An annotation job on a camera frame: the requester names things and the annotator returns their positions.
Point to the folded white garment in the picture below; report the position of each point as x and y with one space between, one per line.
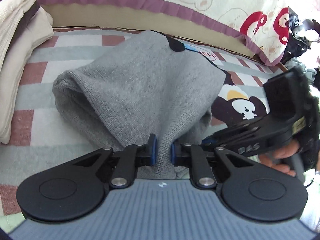
25 25

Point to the person's right hand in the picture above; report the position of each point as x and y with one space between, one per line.
271 159

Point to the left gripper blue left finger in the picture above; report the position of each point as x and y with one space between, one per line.
128 161

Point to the checkered cartoon bed sheet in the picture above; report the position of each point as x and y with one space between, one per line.
41 138

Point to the light green quilted garment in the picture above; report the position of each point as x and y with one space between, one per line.
10 222

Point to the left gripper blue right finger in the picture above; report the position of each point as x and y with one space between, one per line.
194 158

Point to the grey sweater with black cat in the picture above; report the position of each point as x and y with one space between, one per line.
147 84

